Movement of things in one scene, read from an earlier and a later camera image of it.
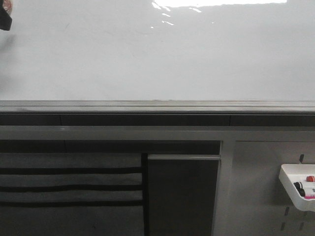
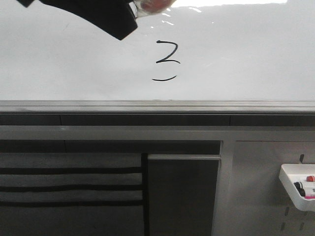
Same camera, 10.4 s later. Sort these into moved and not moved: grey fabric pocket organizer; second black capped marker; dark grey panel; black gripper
Moved: black gripper
Not moved: second black capped marker; grey fabric pocket organizer; dark grey panel
